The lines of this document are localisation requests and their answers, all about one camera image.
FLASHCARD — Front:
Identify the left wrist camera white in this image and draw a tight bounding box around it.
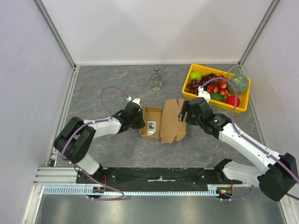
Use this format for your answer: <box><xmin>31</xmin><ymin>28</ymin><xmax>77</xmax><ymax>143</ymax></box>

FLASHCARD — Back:
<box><xmin>126</xmin><ymin>96</ymin><xmax>141</xmax><ymax>108</ymax></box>

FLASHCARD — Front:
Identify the purple grape bunch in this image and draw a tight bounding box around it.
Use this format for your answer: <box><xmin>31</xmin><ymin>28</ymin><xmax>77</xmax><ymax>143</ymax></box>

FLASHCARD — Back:
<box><xmin>185</xmin><ymin>73</ymin><xmax>216</xmax><ymax>95</ymax></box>

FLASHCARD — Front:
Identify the small white packet blue label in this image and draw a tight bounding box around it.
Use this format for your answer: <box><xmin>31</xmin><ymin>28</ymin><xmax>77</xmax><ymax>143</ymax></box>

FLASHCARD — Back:
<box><xmin>147</xmin><ymin>121</ymin><xmax>156</xmax><ymax>136</ymax></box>

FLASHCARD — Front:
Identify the netted green melon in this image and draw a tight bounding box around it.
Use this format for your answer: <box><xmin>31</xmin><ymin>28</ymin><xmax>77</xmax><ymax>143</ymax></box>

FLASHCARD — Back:
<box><xmin>229</xmin><ymin>74</ymin><xmax>249</xmax><ymax>94</ymax></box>

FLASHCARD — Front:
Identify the white slotted cable duct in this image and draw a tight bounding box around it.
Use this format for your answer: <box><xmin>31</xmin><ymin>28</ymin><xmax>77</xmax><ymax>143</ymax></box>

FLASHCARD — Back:
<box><xmin>43</xmin><ymin>186</ymin><xmax>232</xmax><ymax>196</ymax></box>

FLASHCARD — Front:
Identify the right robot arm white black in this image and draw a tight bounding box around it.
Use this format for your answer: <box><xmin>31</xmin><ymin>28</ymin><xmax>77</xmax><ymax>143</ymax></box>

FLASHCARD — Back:
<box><xmin>178</xmin><ymin>97</ymin><xmax>299</xmax><ymax>202</ymax></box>

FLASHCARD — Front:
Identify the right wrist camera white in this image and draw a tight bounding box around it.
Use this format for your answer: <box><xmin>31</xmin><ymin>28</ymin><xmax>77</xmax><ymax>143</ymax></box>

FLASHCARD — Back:
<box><xmin>198</xmin><ymin>87</ymin><xmax>211</xmax><ymax>103</ymax></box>

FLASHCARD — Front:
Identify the brown cardboard box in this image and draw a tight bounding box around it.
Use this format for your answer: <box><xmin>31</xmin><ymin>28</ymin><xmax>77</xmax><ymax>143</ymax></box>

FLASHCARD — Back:
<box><xmin>139</xmin><ymin>98</ymin><xmax>186</xmax><ymax>144</ymax></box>

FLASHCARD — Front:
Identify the green apple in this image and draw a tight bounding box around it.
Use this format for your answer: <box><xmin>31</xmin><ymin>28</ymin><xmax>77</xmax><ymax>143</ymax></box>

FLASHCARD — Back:
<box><xmin>190</xmin><ymin>71</ymin><xmax>202</xmax><ymax>81</ymax></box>

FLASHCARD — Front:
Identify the clear glass bottle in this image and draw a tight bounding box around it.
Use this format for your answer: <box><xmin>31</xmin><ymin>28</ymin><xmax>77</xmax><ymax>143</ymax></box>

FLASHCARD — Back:
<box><xmin>151</xmin><ymin>67</ymin><xmax>162</xmax><ymax>91</ymax></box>

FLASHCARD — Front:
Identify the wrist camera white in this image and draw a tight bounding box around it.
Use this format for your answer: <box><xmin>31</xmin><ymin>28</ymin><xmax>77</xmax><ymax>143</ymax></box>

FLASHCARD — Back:
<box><xmin>126</xmin><ymin>96</ymin><xmax>141</xmax><ymax>108</ymax></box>
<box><xmin>198</xmin><ymin>87</ymin><xmax>211</xmax><ymax>103</ymax></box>

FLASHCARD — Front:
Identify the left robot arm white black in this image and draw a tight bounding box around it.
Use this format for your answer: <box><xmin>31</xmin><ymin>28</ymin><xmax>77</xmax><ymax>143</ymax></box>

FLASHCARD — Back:
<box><xmin>53</xmin><ymin>98</ymin><xmax>145</xmax><ymax>183</ymax></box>

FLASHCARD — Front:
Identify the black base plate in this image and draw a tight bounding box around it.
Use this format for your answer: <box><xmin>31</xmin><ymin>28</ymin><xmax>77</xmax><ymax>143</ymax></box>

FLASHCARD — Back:
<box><xmin>76</xmin><ymin>167</ymin><xmax>243</xmax><ymax>192</ymax></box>

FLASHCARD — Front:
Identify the red apple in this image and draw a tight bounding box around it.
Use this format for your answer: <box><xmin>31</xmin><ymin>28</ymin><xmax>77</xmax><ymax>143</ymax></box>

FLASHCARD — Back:
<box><xmin>226</xmin><ymin>95</ymin><xmax>241</xmax><ymax>107</ymax></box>

